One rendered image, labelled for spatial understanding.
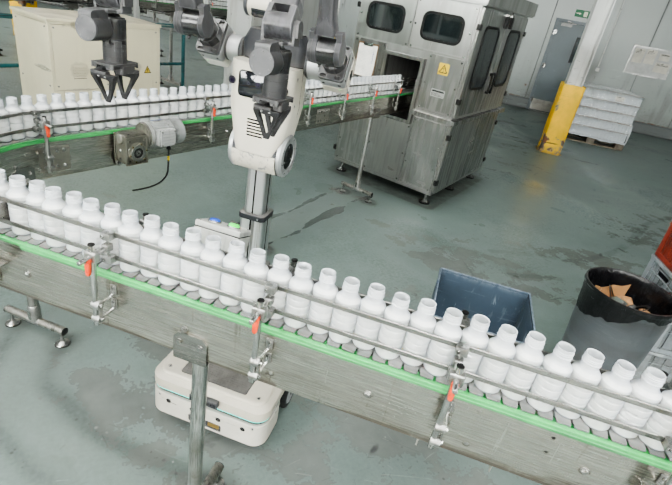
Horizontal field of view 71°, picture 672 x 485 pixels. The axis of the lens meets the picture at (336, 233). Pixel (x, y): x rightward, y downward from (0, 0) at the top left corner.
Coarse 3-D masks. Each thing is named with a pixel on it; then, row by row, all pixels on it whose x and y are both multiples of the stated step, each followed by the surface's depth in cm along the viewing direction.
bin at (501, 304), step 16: (448, 272) 166; (448, 288) 168; (464, 288) 167; (480, 288) 165; (496, 288) 163; (512, 288) 161; (448, 304) 171; (464, 304) 169; (480, 304) 167; (496, 304) 165; (512, 304) 164; (528, 304) 156; (496, 320) 168; (512, 320) 166; (528, 320) 151
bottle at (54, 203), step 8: (48, 192) 122; (56, 192) 123; (48, 200) 123; (56, 200) 124; (48, 208) 123; (56, 208) 124; (48, 216) 124; (48, 224) 125; (56, 224) 126; (48, 232) 127; (56, 232) 127; (64, 232) 128; (48, 240) 128
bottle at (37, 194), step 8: (32, 184) 124; (40, 184) 125; (32, 192) 125; (40, 192) 126; (32, 200) 125; (40, 200) 126; (40, 208) 126; (32, 216) 127; (40, 216) 127; (32, 224) 128; (40, 224) 128; (40, 240) 131
